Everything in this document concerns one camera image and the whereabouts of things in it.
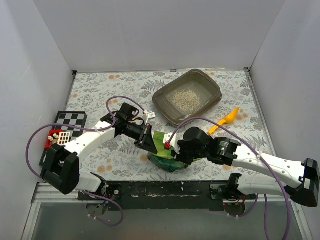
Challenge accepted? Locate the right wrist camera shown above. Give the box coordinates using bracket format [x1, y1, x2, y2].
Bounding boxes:
[162, 132, 181, 155]

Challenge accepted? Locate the pile of litter grains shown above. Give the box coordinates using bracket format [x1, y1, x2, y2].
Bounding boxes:
[172, 89, 201, 113]

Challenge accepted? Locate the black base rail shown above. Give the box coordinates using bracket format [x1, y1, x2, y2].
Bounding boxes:
[77, 180, 258, 212]

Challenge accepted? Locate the grey litter box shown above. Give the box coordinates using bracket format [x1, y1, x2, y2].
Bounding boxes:
[152, 69, 222, 126]

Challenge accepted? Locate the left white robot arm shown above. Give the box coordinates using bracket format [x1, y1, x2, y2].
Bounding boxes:
[40, 103, 158, 200]

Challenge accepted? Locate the black white checkerboard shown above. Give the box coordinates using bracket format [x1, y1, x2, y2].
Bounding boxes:
[38, 110, 88, 166]

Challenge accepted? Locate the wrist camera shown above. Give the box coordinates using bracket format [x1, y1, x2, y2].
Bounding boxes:
[162, 132, 181, 155]
[142, 110, 156, 125]

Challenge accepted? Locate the green litter bag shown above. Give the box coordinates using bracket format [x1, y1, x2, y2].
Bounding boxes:
[147, 131, 189, 173]

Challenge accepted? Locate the red tray with pieces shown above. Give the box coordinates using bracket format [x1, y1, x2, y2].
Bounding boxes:
[45, 129, 71, 150]

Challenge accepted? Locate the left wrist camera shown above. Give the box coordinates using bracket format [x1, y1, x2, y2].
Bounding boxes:
[142, 110, 156, 125]

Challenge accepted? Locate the yellow plastic scoop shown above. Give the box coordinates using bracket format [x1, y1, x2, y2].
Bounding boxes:
[207, 107, 240, 135]

